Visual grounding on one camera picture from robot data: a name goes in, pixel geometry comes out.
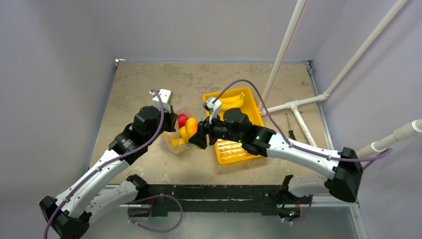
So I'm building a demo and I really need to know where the orange yellow mango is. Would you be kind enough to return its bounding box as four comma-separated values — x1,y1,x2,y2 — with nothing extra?
185,118,198,138

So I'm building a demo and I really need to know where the clear zip bag blue zipper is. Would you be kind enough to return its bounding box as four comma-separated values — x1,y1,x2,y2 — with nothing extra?
161,107,204,154

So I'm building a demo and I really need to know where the yellow banana bunch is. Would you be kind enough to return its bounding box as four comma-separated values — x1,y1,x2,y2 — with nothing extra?
219,93,245,111

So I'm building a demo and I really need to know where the orange peach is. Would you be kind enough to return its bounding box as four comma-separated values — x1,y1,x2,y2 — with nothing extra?
170,138,187,154

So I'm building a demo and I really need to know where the red apple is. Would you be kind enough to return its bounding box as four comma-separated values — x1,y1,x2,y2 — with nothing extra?
177,114,189,128

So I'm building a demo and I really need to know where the yellow lemon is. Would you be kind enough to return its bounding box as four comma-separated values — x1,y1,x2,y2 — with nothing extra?
179,126,189,143

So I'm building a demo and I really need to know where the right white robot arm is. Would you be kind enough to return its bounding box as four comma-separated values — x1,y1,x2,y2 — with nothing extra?
189,108,363,203

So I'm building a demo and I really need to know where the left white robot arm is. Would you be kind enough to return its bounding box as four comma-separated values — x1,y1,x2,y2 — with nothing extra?
39,103,177,239

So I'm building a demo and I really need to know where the yellow plastic tray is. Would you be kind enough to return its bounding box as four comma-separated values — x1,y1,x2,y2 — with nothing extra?
214,87,264,165

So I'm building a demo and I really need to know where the black yellow screwdriver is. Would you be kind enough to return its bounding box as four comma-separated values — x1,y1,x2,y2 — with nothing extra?
286,114,296,140

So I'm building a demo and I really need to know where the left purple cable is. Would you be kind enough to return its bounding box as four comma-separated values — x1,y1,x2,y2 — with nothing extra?
43,88,165,239

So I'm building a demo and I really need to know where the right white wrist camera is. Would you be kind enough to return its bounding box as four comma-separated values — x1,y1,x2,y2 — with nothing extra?
203,97,222,124

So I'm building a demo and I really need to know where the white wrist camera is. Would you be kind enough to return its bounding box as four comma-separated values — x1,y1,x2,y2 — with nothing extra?
150,89,174,113
203,97,222,124

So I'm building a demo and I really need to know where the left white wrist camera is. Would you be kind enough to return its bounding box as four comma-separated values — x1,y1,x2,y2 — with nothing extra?
150,89,174,113

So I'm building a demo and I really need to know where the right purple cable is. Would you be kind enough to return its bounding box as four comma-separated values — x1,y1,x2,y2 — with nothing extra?
211,79,393,225

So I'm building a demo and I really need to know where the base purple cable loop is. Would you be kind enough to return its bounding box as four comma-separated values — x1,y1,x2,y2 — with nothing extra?
127,194,184,234

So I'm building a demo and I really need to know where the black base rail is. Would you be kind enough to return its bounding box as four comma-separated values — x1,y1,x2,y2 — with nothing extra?
126,174,312,217

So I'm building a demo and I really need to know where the aluminium frame rail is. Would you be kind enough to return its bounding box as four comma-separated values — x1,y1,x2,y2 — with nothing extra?
305,61,368,239

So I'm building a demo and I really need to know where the white pvc pipe frame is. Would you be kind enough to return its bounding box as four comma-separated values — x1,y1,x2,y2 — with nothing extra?
261,0,422,160

